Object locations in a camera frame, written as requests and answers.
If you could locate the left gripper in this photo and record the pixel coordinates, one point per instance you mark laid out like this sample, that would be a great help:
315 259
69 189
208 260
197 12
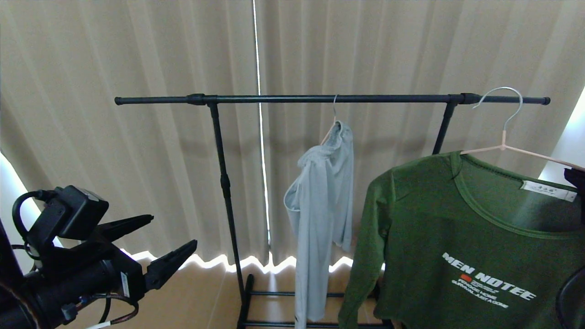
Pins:
87 274

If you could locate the pale grey shorts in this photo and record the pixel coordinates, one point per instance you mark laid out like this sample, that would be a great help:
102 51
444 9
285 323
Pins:
320 205

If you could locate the pink clothes hanger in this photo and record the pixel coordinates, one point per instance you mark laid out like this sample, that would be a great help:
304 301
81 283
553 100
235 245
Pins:
328 135
503 137

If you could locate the green garment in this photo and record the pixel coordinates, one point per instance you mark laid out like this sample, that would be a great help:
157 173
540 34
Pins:
434 228

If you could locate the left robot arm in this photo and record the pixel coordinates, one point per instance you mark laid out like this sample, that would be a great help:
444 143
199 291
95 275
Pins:
13 310

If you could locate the black clothes rack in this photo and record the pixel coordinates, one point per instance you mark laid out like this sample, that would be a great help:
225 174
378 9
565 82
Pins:
365 98

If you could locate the beige curtain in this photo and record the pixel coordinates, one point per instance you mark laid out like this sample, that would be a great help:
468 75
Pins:
137 55

